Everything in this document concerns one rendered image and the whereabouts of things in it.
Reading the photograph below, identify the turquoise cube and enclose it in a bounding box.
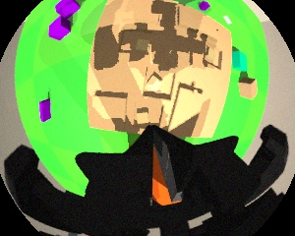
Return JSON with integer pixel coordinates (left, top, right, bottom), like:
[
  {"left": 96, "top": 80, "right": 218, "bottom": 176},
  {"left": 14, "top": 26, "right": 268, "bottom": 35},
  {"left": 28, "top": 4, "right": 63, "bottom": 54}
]
[{"left": 231, "top": 51, "right": 247, "bottom": 71}]

